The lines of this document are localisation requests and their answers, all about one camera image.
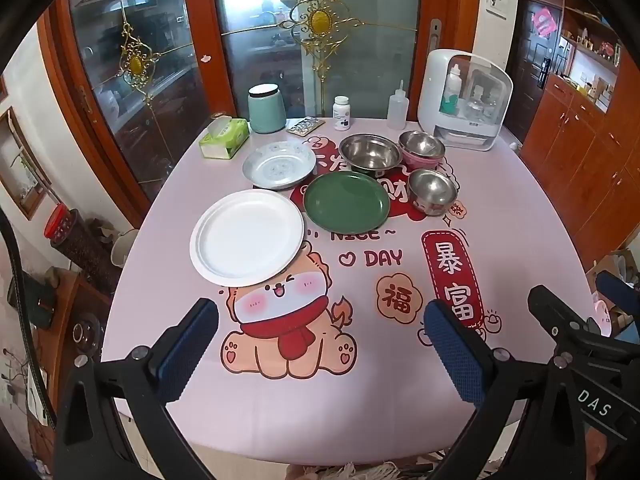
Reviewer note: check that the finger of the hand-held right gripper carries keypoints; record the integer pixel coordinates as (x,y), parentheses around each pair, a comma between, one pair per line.
(617,290)
(550,310)

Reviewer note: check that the silver blister pack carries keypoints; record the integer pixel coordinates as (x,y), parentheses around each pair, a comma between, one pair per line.
(305,126)

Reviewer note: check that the wooden wall cabinet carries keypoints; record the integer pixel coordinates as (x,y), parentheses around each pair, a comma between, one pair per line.
(590,150)

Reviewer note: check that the white pill bottle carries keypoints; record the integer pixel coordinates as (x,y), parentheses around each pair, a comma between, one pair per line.
(342,115)

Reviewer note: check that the pale blue patterned plate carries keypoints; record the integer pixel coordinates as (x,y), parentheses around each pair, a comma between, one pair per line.
(277,162)

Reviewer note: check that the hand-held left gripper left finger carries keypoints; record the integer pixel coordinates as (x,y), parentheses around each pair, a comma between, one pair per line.
(187,350)

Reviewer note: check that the white bottle with teal base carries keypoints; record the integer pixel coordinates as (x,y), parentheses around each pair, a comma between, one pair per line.
(450,90)

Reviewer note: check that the glass door with gold ornament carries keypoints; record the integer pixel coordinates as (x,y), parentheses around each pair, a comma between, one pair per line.
(165,110)
(380,50)

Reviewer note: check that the large steel bowl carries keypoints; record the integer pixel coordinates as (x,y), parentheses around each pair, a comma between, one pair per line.
(370,152)

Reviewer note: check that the pink paper door decoration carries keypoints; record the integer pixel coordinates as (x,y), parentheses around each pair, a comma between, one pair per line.
(544,21)

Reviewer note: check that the green plate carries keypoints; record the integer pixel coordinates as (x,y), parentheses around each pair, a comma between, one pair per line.
(345,202)

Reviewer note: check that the wooden picture frame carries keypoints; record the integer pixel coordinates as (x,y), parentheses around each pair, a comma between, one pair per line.
(22,170)

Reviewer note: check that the pink steel bowl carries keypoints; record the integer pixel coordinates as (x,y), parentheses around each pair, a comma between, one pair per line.
(422,144)

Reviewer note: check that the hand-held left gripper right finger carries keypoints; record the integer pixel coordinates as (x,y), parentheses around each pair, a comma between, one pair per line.
(452,350)

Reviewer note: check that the clear squeeze bottle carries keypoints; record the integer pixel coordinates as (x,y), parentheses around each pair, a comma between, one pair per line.
(398,110)

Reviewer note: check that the white wall switch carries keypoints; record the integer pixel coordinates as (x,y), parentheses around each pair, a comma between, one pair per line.
(498,1)

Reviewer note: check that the small steel bowl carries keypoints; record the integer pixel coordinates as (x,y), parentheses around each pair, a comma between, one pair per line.
(431,190)

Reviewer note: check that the wooden side table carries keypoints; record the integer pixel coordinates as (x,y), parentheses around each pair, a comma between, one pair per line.
(75,300)

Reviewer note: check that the green tissue box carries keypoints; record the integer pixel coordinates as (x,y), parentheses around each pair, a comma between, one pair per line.
(230,135)

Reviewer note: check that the white plate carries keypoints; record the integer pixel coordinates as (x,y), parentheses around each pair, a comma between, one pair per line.
(245,237)

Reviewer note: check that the red lidded dark jar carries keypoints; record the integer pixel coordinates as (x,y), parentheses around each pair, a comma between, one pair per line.
(75,245)

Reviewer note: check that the white countertop sterilizer cabinet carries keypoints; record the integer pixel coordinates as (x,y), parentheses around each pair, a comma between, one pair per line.
(435,90)

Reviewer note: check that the cardboard box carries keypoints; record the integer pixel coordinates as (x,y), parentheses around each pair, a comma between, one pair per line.
(617,260)

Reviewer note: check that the white pot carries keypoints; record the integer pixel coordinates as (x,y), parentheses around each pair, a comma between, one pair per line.
(122,250)

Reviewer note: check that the dark entry door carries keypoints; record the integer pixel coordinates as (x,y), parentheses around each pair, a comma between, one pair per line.
(530,70)

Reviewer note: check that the mint green canister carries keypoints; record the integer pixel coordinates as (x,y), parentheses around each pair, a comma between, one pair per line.
(266,112)

